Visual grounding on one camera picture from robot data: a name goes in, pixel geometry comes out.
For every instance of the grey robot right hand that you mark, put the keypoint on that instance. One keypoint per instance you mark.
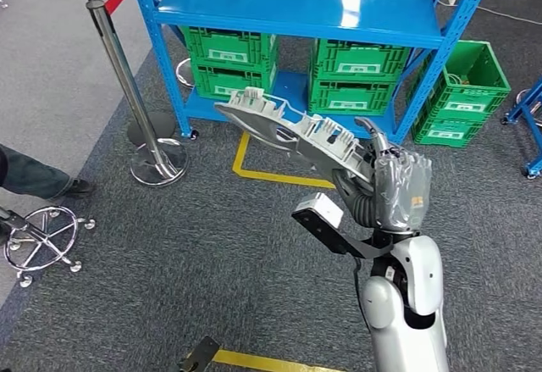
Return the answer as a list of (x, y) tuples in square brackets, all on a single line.
[(402, 190)]

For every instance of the grey plastic wheel hubcap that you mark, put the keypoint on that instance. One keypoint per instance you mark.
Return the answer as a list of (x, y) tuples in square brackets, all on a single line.
[(262, 119)]

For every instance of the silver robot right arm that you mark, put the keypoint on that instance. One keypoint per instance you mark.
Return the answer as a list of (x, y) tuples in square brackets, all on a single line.
[(406, 324)]

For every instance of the green plastic crate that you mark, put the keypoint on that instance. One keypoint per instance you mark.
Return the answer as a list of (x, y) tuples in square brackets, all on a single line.
[(228, 46), (448, 131), (479, 97), (228, 84), (359, 58), (351, 97)]

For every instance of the yellow floor tape square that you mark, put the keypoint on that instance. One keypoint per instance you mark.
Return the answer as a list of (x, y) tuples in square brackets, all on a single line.
[(262, 363), (280, 177)]

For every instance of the black pole stanchion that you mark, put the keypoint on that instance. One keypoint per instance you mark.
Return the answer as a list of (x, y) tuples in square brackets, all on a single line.
[(165, 128)]

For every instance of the black round swivel stool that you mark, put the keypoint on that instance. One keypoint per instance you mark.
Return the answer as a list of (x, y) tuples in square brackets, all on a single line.
[(40, 240)]

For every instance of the person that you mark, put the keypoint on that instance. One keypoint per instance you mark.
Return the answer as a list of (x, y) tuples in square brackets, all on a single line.
[(34, 176)]

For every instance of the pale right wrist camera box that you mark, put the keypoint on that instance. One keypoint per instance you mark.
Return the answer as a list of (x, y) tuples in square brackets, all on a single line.
[(319, 209)]

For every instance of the blue wheeled metal frame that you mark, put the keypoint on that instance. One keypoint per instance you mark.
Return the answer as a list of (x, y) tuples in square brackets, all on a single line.
[(531, 128)]

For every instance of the black left wrist camera bracket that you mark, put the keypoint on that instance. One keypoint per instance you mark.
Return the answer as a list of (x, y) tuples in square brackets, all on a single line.
[(199, 355)]

